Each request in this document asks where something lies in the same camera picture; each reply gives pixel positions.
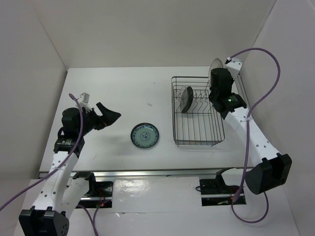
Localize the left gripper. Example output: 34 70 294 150
77 102 120 136

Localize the black round plate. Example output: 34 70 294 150
181 87 193 113

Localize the frosted square glass plate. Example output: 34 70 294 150
208 58 224 86

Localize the clear textured glass plate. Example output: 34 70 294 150
175 86 188 113

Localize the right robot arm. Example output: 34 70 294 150
209 68 292 195

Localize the blue patterned round plate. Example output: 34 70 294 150
130 122 159 149

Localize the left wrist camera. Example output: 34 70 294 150
77 92 93 113

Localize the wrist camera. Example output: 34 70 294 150
77 92 93 113
224 57 243 80

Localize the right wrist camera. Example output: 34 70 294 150
224 57 243 80

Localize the metal wire dish rack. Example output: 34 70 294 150
171 76 225 147

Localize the front aluminium rail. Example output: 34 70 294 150
38 167 247 179

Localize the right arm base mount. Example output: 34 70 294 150
195 178 239 207

